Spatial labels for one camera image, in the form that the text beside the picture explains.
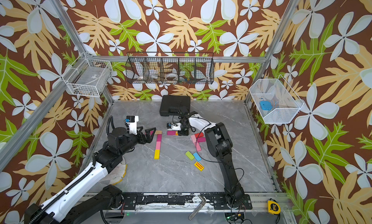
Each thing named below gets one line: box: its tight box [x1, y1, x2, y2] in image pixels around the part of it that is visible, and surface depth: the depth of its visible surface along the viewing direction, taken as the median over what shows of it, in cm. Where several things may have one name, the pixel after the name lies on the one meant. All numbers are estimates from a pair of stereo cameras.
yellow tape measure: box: [267, 200, 281, 215], surface depth 72 cm
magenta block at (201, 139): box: [197, 136, 206, 143], surface depth 101 cm
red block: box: [194, 132, 204, 139], surface depth 100 cm
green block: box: [185, 150, 195, 161], surface depth 92 cm
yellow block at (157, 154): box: [154, 149, 161, 160], surface depth 93 cm
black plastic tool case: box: [159, 95, 191, 116], surface depth 118 cm
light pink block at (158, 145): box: [155, 141, 161, 150], surface depth 95 cm
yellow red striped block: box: [193, 161, 205, 172], surface depth 87 cm
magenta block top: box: [167, 130, 176, 136], surface depth 100 cm
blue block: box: [192, 152, 202, 162], surface depth 91 cm
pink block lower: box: [195, 141, 202, 152], surface depth 95 cm
